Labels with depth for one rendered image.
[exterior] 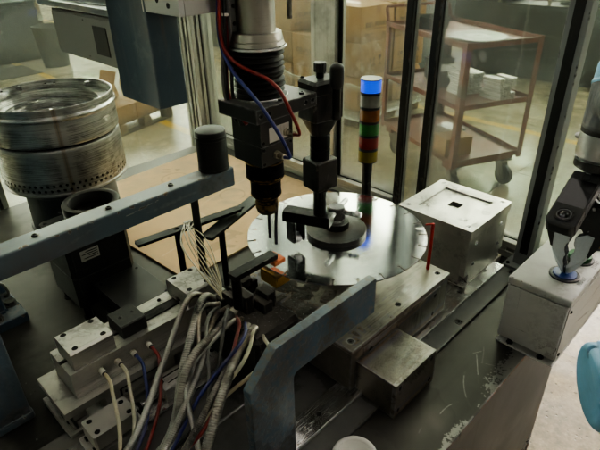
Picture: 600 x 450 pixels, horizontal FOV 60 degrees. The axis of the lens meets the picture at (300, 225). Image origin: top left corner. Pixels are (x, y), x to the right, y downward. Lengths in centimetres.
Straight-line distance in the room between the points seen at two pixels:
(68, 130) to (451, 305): 92
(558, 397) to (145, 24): 180
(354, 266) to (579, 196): 37
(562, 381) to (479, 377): 118
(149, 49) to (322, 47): 78
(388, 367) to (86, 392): 48
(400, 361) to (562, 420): 120
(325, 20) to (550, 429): 146
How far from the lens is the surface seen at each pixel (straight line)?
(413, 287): 101
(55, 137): 130
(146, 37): 78
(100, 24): 103
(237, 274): 81
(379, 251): 91
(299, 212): 87
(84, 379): 91
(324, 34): 147
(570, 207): 90
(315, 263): 88
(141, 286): 109
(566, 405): 209
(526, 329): 104
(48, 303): 126
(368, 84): 115
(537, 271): 103
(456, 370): 101
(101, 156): 135
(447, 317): 110
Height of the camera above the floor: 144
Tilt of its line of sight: 30 degrees down
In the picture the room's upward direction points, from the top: 1 degrees counter-clockwise
